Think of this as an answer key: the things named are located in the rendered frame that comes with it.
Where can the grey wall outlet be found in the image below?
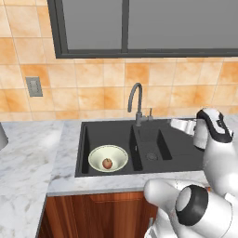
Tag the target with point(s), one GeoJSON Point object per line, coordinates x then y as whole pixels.
{"type": "Point", "coordinates": [34, 86]}

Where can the black kitchen sink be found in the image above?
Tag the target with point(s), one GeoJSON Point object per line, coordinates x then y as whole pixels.
{"type": "Point", "coordinates": [124, 139]}

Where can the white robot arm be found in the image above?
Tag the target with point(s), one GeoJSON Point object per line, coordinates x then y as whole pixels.
{"type": "Point", "coordinates": [220, 161]}

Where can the wooden cabinet door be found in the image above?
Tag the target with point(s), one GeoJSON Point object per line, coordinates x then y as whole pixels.
{"type": "Point", "coordinates": [99, 215]}

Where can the grey round appliance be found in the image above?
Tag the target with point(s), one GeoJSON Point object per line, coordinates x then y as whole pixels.
{"type": "Point", "coordinates": [2, 136]}

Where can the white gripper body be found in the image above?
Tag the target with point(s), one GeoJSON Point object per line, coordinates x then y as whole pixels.
{"type": "Point", "coordinates": [181, 125]}

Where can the red peach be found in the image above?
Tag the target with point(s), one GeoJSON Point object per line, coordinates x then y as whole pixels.
{"type": "Point", "coordinates": [107, 163]}

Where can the dark framed window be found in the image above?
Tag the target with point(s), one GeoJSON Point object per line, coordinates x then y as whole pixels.
{"type": "Point", "coordinates": [145, 26]}

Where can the cream bowl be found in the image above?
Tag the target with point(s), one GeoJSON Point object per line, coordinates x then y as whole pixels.
{"type": "Point", "coordinates": [115, 154]}

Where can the dark grey sink faucet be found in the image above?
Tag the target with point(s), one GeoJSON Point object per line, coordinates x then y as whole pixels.
{"type": "Point", "coordinates": [138, 102]}

